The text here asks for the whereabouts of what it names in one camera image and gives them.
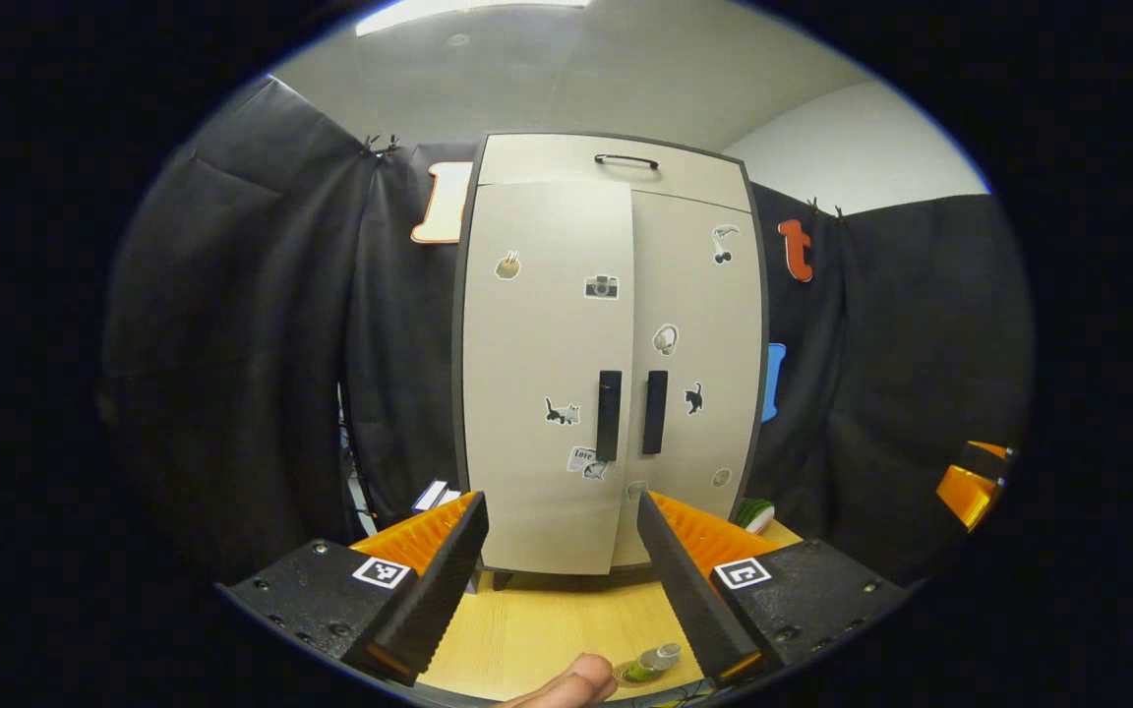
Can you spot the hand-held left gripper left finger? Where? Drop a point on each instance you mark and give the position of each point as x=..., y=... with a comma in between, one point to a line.
x=439, y=600

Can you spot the green and white object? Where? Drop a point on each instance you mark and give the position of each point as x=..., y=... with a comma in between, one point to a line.
x=755, y=515

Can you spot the white cabinet door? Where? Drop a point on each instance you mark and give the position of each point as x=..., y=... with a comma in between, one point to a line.
x=704, y=324
x=537, y=354

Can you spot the blue and white box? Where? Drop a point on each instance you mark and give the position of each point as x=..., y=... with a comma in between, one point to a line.
x=432, y=495

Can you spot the green label clear bottle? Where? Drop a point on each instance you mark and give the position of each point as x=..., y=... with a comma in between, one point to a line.
x=650, y=664

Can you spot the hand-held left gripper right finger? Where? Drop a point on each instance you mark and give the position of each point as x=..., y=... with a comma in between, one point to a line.
x=689, y=590

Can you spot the black backdrop cloth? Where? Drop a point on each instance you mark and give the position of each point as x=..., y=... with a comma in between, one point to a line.
x=232, y=344

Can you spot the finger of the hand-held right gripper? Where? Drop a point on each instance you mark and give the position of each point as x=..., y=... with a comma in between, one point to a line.
x=991, y=449
x=965, y=495

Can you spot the round wooden coaster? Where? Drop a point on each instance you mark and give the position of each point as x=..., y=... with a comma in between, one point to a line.
x=621, y=675

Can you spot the white and grey cabinet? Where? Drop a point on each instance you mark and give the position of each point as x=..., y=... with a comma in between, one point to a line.
x=461, y=393

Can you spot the white cabinet drawer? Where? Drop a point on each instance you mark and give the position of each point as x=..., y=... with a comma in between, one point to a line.
x=547, y=162

